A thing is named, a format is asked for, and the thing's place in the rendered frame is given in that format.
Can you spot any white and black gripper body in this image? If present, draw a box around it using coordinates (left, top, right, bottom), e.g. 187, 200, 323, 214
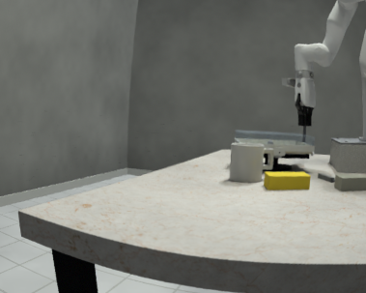
296, 77, 316, 107

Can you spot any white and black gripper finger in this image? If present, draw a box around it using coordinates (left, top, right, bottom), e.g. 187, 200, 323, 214
305, 106, 314, 127
296, 93, 306, 127

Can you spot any yellow rectangular block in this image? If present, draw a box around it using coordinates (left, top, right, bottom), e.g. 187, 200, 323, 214
264, 172, 311, 190

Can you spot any white mug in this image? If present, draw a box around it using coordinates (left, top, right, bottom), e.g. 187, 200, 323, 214
230, 143, 274, 183

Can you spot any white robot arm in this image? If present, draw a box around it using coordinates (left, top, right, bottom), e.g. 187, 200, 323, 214
282, 0, 366, 141

